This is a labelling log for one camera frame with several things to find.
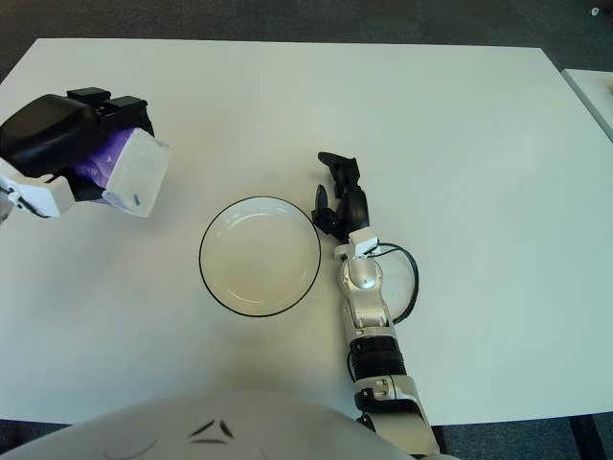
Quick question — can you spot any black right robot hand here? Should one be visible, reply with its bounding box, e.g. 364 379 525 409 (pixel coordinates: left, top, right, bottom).
309 151 371 241

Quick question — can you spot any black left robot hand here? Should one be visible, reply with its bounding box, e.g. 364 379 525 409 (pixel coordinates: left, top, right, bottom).
0 86 157 202

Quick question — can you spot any purple tissue paper pack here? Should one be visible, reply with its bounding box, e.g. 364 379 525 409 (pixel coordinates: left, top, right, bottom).
71 126 172 219

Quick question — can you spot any white plate with black rim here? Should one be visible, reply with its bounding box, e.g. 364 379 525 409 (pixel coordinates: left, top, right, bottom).
198 196 322 317

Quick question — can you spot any white side table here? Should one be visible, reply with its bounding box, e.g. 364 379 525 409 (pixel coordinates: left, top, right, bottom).
560 68 613 143

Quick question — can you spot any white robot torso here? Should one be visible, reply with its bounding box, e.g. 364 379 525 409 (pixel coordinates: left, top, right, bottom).
0 388 461 460

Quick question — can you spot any black table leg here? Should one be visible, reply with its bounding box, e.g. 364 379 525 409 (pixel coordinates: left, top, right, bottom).
570 415 600 460

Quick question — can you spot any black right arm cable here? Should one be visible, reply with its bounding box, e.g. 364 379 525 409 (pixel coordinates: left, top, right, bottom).
375 242 420 327

